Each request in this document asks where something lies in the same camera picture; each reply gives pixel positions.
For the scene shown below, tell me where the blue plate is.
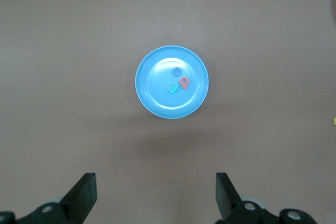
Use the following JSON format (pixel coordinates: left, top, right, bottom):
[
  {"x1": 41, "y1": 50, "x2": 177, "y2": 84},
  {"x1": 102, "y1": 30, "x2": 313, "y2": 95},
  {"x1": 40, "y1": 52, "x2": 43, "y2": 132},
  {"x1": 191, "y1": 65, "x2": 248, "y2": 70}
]
[{"x1": 134, "y1": 45, "x2": 210, "y2": 120}]

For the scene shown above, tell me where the teal letter j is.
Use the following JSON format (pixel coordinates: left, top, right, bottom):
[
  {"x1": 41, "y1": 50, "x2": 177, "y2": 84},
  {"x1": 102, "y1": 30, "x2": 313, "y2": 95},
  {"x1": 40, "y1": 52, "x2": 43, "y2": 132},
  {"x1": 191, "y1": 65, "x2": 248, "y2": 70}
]
[{"x1": 168, "y1": 82, "x2": 181, "y2": 94}]

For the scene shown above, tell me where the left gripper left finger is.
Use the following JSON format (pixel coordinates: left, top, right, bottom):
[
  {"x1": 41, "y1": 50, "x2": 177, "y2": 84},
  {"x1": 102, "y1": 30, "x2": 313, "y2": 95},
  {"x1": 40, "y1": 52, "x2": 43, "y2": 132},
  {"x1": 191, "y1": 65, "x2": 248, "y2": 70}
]
[{"x1": 0, "y1": 173, "x2": 98, "y2": 224}]

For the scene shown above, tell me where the brown table cover sheet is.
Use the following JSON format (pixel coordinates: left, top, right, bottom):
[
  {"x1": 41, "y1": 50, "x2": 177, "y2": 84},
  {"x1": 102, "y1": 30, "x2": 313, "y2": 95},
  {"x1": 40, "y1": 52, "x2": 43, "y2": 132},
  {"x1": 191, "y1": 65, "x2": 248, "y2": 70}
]
[{"x1": 0, "y1": 0, "x2": 336, "y2": 224}]

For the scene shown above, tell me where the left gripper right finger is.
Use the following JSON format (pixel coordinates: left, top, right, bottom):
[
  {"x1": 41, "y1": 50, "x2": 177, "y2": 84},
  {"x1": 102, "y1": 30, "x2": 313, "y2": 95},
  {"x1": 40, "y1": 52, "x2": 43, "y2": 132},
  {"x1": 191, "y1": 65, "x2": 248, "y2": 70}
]
[{"x1": 215, "y1": 172, "x2": 317, "y2": 224}]

